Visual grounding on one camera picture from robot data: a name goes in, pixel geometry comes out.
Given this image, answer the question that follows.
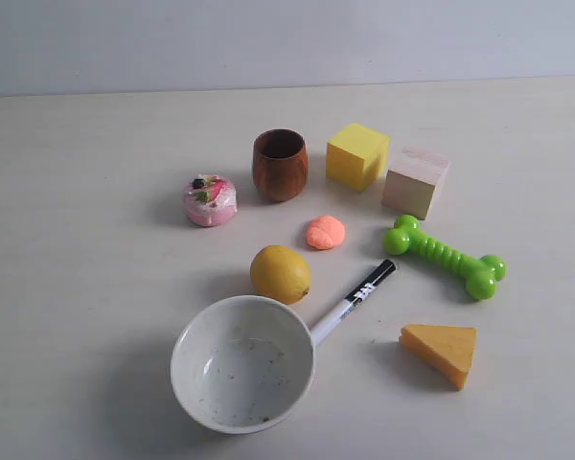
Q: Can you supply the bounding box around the orange putty lump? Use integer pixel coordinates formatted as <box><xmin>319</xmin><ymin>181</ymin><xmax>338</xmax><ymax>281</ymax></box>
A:
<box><xmin>306</xmin><ymin>215</ymin><xmax>346</xmax><ymax>250</ymax></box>

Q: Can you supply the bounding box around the yellow lemon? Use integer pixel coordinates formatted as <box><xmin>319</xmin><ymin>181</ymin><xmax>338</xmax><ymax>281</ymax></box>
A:
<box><xmin>249</xmin><ymin>245</ymin><xmax>311</xmax><ymax>305</ymax></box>

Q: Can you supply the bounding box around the brown wooden cup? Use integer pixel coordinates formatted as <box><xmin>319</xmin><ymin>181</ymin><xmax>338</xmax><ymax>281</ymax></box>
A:
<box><xmin>252</xmin><ymin>128</ymin><xmax>309</xmax><ymax>202</ymax></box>

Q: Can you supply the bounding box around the pink toy cake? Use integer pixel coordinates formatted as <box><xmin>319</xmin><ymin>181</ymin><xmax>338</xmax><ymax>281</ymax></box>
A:
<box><xmin>182</xmin><ymin>174</ymin><xmax>238</xmax><ymax>227</ymax></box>

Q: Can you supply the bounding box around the yellow cube block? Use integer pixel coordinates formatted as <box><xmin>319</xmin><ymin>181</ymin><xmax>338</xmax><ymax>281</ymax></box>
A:
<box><xmin>326</xmin><ymin>123</ymin><xmax>391</xmax><ymax>192</ymax></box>

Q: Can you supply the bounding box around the black and white marker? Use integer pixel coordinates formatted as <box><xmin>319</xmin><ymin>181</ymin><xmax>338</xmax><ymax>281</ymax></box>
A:
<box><xmin>310</xmin><ymin>259</ymin><xmax>397</xmax><ymax>347</ymax></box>

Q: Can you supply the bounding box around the light wooden cube block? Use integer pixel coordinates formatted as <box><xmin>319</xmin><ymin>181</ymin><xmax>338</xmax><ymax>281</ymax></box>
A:
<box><xmin>381</xmin><ymin>148</ymin><xmax>451</xmax><ymax>219</ymax></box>

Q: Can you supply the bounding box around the white bowl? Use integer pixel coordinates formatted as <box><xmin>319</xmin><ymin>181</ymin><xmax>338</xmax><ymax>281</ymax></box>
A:
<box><xmin>170</xmin><ymin>295</ymin><xmax>315</xmax><ymax>435</ymax></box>

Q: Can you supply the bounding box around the green toy bone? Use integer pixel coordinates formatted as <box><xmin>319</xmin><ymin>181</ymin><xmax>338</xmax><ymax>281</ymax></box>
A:
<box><xmin>382</xmin><ymin>214</ymin><xmax>509</xmax><ymax>301</ymax></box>

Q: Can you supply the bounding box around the yellow cheese wedge toy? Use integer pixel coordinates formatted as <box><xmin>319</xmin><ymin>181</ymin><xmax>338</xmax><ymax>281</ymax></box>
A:
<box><xmin>399</xmin><ymin>324</ymin><xmax>477</xmax><ymax>390</ymax></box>

